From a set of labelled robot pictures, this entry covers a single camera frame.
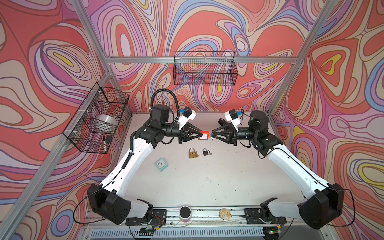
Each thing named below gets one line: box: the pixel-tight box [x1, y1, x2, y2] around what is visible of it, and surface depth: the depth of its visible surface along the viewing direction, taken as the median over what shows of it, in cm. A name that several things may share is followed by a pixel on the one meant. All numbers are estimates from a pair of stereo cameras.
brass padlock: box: [188, 147, 199, 159], surface depth 98 cm
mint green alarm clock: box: [155, 158, 169, 172], surface depth 91 cm
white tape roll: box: [91, 114, 118, 133], surface depth 74 cm
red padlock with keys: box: [198, 131, 210, 141], surface depth 65 cm
